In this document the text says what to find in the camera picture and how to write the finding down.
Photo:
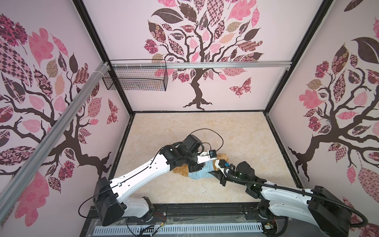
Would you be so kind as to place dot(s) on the black corner frame post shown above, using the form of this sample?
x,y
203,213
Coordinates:
x,y
86,19
300,51

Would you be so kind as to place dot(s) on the black wire mesh basket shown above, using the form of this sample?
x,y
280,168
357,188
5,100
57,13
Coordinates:
x,y
137,74

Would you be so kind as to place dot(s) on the aluminium rail left wall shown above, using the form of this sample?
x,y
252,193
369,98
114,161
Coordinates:
x,y
23,177

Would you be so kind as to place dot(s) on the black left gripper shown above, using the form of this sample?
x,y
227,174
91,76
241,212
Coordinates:
x,y
198,167

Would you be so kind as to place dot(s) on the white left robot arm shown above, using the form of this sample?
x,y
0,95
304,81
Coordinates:
x,y
112,198

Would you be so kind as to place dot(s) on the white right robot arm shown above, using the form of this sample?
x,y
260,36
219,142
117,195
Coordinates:
x,y
316,206

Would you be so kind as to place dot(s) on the tan plush teddy bear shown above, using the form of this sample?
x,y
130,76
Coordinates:
x,y
183,170

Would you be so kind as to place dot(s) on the black table edge rail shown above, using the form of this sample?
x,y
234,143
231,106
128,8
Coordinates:
x,y
206,213

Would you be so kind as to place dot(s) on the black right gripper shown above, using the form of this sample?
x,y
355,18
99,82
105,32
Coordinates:
x,y
221,177

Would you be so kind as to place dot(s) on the white vented cable duct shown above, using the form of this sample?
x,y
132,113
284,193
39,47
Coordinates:
x,y
176,229

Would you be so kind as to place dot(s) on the light blue fleece hoodie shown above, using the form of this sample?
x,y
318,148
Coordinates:
x,y
204,172

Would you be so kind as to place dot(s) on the aluminium rail wall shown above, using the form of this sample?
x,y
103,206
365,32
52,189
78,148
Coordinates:
x,y
201,65
23,177

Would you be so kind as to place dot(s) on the aluminium rail back wall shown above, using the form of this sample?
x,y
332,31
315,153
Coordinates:
x,y
201,65

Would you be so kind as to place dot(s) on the black left corner frame post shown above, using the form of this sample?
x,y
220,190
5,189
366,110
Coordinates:
x,y
86,19

